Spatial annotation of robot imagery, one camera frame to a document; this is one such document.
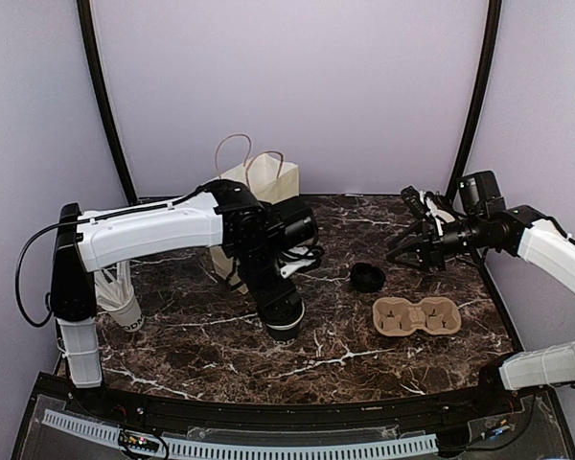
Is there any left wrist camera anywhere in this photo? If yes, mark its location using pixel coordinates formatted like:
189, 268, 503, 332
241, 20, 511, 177
278, 245, 325, 279

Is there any brown pulp cup carrier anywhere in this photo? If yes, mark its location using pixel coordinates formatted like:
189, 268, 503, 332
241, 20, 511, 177
372, 297, 462, 337

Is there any stack of black coffee lids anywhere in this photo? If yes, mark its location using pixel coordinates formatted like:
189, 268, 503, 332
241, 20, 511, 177
350, 263, 386, 293

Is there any black front frame rail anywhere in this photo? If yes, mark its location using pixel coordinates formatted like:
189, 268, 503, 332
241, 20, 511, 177
34, 372, 534, 432

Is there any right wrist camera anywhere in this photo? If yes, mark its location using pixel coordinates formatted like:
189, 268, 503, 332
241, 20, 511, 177
400, 186, 447, 223

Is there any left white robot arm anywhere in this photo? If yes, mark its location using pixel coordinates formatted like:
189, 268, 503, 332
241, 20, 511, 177
46, 179, 321, 418

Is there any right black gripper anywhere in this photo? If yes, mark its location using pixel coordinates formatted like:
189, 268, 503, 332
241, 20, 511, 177
387, 214, 487, 272

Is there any white cup holding straws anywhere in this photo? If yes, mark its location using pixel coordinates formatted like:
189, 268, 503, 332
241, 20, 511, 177
105, 292, 144, 333

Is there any cream paper bag with handles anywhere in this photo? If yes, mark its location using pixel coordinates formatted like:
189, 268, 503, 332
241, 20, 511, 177
210, 133, 300, 294

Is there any black corner post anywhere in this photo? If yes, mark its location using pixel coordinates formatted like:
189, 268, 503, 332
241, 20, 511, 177
445, 0, 502, 203
76, 0, 138, 205

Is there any grey slotted cable duct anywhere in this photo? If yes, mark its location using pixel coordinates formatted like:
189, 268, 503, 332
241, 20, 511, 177
41, 409, 439, 459

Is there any right black corner post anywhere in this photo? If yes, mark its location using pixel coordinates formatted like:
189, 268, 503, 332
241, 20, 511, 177
445, 0, 502, 203

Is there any left black corner post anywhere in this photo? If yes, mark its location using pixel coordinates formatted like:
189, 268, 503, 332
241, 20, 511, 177
76, 0, 138, 205

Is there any single black paper coffee cup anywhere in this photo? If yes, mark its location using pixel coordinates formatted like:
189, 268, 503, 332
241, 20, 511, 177
265, 319, 302, 343

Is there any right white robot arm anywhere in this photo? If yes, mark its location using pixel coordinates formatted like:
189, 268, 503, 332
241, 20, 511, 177
387, 171, 575, 416

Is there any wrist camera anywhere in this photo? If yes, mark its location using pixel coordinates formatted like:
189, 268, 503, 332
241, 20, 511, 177
400, 186, 447, 223
278, 245, 325, 279

